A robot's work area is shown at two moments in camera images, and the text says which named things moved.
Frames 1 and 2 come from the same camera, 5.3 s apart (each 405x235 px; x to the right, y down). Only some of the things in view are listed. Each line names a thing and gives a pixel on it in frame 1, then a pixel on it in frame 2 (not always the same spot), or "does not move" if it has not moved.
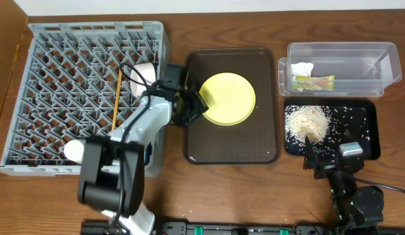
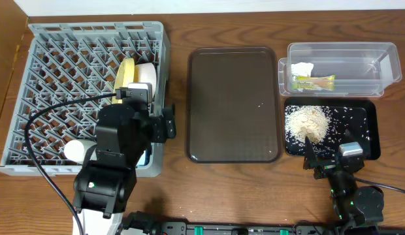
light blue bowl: [147, 153] does not move
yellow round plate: [230, 97] → [125, 76]
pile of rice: [301, 121] does not move
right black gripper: [324, 168] does not move
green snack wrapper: [312, 83] does not move
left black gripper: [188, 106] → [161, 127]
